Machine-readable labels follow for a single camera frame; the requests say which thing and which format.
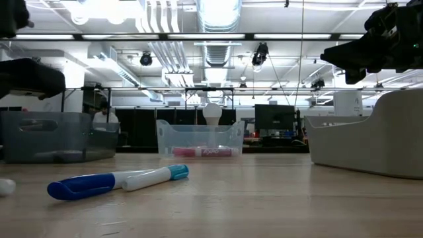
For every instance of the pink Expo marker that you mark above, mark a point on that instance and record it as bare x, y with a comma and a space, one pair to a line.
211, 152

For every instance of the pale grey plastic bin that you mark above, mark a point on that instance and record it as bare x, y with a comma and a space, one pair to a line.
363, 145

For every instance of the dark grey plastic bin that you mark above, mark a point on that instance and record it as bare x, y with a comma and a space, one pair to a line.
66, 139

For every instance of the person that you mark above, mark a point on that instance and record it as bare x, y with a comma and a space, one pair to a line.
104, 116

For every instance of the thin marker light blue cap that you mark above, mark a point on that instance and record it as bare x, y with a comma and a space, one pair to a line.
178, 172

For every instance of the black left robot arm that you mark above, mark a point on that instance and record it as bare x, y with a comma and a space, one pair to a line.
11, 16

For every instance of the white cylindrical column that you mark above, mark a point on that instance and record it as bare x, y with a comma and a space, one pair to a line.
347, 102

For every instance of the black aluminium table frame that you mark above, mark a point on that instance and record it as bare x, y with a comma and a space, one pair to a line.
281, 149

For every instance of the silver ventilation duct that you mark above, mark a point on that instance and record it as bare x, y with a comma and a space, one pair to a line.
218, 20

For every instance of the white light bulb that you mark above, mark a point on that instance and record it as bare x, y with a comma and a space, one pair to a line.
212, 112

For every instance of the black ceiling spotlight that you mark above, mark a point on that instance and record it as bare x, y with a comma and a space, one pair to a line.
318, 83
146, 59
260, 54

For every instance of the large black monitor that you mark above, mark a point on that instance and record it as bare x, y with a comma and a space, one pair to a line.
274, 117

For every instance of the clear plastic bin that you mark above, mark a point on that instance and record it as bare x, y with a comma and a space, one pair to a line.
198, 135

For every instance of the long ceiling light strip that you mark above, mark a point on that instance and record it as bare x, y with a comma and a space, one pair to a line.
205, 36

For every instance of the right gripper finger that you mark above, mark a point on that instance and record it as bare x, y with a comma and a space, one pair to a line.
350, 56

